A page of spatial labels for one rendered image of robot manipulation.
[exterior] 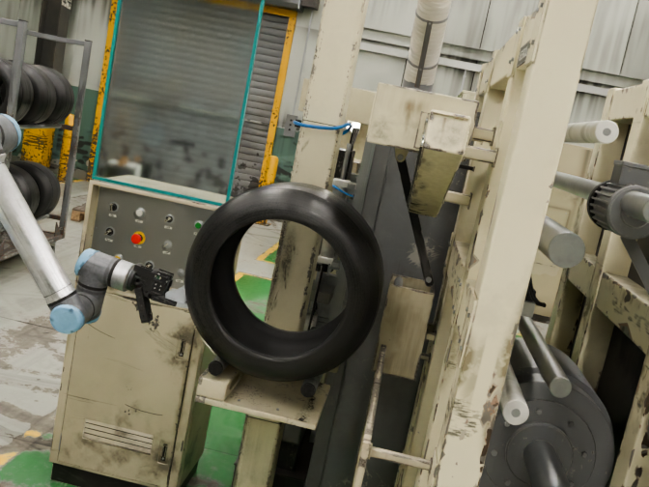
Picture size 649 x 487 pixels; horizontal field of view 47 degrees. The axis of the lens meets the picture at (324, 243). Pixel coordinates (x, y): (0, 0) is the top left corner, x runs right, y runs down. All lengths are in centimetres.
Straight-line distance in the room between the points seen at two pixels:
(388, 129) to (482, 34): 968
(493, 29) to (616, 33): 171
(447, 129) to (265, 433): 138
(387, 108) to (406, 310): 83
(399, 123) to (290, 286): 90
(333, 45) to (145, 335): 136
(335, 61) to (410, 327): 89
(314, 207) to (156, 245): 108
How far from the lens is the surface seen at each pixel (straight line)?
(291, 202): 210
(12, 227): 229
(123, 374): 316
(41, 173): 675
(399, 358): 249
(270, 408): 231
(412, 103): 184
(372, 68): 1142
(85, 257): 239
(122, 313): 309
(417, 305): 244
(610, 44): 1174
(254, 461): 276
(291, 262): 252
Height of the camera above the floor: 168
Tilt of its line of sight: 9 degrees down
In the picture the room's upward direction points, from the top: 11 degrees clockwise
